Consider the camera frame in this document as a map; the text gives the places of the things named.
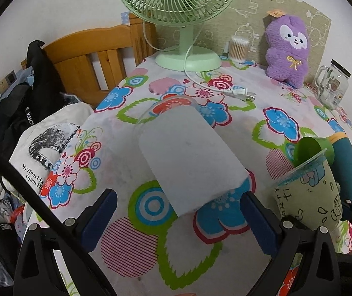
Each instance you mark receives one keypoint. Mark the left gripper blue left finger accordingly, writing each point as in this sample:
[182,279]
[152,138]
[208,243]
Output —
[96,218]

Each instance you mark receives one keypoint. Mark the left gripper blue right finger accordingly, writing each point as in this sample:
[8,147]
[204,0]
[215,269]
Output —
[261,221]

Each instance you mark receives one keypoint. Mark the green cartoon plastic cup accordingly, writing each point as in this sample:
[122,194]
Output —
[309,194]

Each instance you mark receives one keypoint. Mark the small green cup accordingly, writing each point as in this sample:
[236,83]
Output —
[308,147]

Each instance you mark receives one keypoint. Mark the white paper sleeve cup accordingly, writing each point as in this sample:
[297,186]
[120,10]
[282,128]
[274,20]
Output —
[191,162]

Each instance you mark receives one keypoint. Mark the dark teal bottle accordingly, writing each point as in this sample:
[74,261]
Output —
[342,165]

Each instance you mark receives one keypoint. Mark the floral tablecloth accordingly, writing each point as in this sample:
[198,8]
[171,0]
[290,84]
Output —
[146,249]

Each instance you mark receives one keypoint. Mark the white printed tote bag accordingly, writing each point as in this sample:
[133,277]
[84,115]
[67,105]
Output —
[41,145]

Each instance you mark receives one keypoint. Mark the black bag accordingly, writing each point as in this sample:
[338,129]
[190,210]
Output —
[27,105]

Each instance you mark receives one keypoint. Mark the glass mason jar mug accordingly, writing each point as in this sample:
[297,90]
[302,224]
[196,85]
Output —
[332,84]

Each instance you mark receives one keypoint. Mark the white fan power plug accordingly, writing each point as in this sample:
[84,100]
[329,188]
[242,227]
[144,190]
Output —
[241,94]

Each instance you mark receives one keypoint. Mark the wooden chair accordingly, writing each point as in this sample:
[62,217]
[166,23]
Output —
[90,62]

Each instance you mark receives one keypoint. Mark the cotton swab container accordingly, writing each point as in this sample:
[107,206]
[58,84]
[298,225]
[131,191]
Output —
[238,49]

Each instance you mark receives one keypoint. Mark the purple plush rabbit toy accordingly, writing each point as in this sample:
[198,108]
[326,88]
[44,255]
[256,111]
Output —
[288,50]

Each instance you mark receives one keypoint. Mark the green cartoon foam mat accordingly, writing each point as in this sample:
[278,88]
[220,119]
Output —
[249,18]

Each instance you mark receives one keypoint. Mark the green desk fan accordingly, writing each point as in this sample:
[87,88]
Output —
[185,15]

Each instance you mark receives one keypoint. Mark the wall power socket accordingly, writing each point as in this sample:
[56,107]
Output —
[7,81]

